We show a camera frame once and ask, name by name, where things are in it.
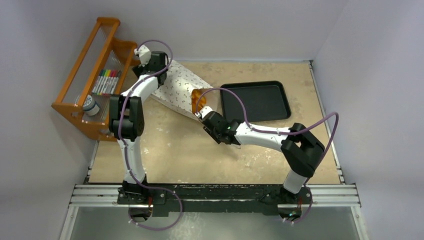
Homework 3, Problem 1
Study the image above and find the white patterned paper bag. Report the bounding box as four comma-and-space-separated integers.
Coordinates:
150, 60, 213, 120

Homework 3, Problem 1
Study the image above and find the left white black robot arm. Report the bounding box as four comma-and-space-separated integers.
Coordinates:
109, 51, 170, 205

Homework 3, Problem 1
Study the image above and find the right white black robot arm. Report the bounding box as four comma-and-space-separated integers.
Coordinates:
196, 109, 325, 204

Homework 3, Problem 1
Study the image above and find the black plastic tray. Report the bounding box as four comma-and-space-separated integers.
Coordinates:
220, 80, 292, 123

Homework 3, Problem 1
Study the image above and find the orange wooden shelf rack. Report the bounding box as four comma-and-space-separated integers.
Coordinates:
51, 17, 139, 141

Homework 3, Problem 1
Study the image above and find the set of coloured markers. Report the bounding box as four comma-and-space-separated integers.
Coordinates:
91, 69, 122, 95

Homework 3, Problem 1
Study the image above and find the white blue tape roll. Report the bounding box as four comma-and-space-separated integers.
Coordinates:
82, 94, 100, 116

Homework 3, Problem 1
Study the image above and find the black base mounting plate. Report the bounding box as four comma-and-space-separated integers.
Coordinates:
116, 183, 312, 217

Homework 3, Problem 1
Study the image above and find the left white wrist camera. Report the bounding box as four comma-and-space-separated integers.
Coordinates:
134, 44, 151, 66

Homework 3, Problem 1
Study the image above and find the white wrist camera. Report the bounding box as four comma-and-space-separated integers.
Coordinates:
194, 106, 214, 121
134, 44, 151, 66

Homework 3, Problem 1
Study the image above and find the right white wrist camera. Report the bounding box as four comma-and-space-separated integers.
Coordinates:
194, 106, 214, 121

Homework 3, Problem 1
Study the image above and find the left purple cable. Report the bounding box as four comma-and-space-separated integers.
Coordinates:
117, 40, 184, 232

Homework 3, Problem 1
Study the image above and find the aluminium rail frame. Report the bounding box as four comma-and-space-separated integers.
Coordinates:
59, 59, 369, 240

